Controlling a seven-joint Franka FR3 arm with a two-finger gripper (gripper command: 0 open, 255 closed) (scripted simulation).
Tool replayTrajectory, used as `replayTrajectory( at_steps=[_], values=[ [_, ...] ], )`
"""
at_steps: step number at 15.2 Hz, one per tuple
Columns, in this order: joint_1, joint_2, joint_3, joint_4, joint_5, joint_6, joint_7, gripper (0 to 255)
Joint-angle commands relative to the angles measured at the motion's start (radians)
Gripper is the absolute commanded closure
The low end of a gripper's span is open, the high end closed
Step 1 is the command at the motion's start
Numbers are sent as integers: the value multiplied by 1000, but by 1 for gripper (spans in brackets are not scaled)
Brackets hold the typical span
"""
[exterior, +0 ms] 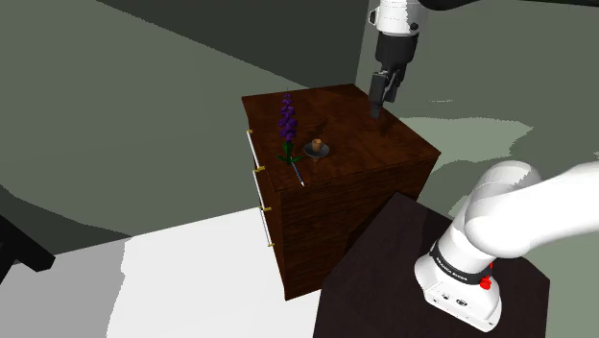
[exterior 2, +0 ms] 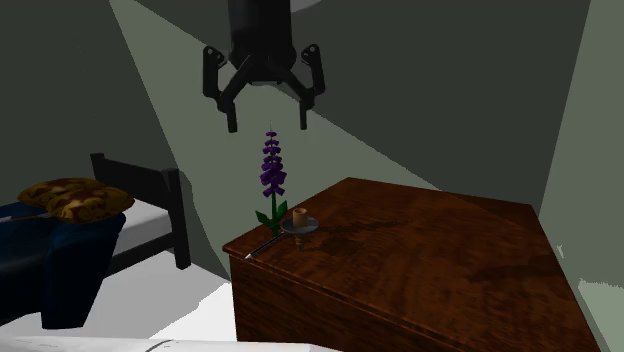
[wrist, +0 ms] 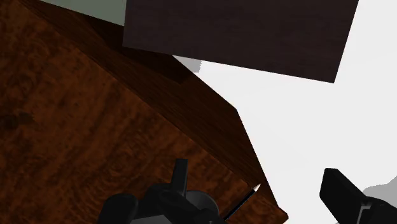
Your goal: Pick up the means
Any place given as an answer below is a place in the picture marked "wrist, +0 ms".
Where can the brown wooden table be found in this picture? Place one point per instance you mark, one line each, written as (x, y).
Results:
(77, 118)

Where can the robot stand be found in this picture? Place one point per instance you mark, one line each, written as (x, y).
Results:
(235, 34)

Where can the black pencil with white tip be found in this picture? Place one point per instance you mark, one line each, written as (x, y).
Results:
(242, 201)

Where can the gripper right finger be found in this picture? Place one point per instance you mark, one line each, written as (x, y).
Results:
(341, 192)

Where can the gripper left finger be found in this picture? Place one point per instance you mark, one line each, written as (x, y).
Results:
(180, 176)

